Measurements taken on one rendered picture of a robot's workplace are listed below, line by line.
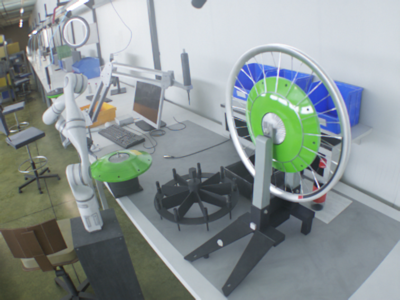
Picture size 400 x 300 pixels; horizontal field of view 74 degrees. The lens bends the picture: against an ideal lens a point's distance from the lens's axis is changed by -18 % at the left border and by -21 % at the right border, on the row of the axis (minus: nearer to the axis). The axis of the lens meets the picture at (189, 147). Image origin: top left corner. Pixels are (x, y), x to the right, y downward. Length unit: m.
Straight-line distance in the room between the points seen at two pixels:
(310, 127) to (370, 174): 0.69
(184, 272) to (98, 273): 0.57
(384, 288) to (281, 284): 0.36
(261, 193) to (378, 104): 0.69
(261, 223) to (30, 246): 1.12
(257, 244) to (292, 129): 0.40
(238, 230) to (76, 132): 0.76
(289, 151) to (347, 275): 0.48
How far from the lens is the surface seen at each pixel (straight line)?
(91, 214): 1.43
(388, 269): 1.19
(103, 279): 1.59
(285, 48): 0.92
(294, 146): 0.96
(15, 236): 1.65
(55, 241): 1.65
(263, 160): 0.98
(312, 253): 1.17
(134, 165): 1.46
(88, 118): 2.04
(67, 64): 6.17
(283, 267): 1.11
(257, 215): 1.08
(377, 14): 1.37
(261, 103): 1.00
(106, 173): 1.45
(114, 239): 1.43
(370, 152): 1.51
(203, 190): 1.30
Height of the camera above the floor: 1.73
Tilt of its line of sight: 25 degrees down
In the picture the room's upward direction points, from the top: 6 degrees counter-clockwise
